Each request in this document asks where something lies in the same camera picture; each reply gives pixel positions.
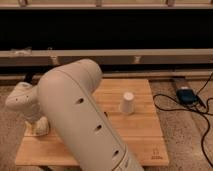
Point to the wooden rail shelf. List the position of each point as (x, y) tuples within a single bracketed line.
[(106, 57)]

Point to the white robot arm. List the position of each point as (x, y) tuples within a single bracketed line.
[(64, 96)]

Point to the wooden table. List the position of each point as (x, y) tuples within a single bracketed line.
[(140, 130)]

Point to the blue power adapter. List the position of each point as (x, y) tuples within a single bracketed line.
[(186, 96)]

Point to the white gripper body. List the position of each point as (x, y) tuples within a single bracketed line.
[(40, 127)]

